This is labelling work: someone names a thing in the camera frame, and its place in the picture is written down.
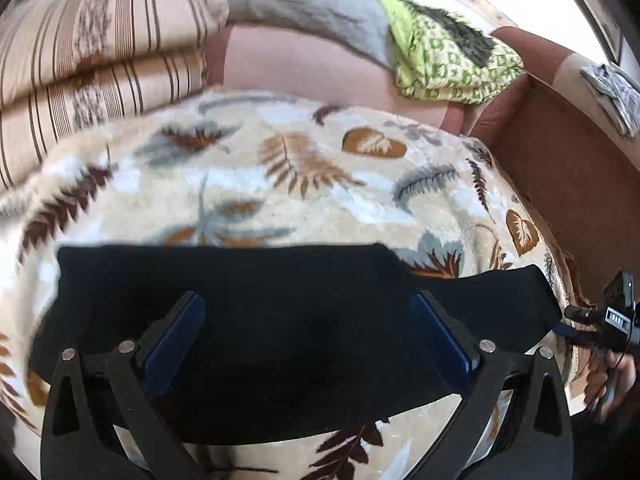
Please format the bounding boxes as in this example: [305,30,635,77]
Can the dark cloth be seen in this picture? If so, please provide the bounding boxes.
[407,2,507,69]

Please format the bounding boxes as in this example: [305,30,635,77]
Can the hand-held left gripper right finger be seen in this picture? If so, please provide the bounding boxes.
[404,291,574,480]

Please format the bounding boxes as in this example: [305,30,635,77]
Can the grey patterned cloth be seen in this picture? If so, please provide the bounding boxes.
[579,62,640,138]

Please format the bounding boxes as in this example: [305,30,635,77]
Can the black pants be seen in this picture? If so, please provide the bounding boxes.
[30,242,564,445]

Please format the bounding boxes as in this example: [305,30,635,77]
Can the person's right hand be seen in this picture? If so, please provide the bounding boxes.
[584,347,637,423]

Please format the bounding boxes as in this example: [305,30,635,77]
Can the pink brown sofa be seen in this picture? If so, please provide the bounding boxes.
[205,24,640,311]

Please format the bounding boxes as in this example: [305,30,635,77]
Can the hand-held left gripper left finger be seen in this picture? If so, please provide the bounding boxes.
[40,291,208,480]

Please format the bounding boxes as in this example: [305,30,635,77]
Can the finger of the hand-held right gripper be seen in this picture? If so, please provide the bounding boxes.
[552,322,603,350]
[564,305,607,327]

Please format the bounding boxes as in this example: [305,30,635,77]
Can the green patterned folded cloth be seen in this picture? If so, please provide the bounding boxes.
[369,0,526,106]

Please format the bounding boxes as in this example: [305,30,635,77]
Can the striped beige folded quilt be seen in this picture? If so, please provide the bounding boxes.
[0,0,231,193]

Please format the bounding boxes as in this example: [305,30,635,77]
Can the grey quilted blanket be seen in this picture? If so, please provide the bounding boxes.
[205,0,401,68]

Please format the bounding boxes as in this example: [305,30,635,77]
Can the leaf print fleece blanket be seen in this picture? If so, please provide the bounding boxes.
[0,87,583,480]

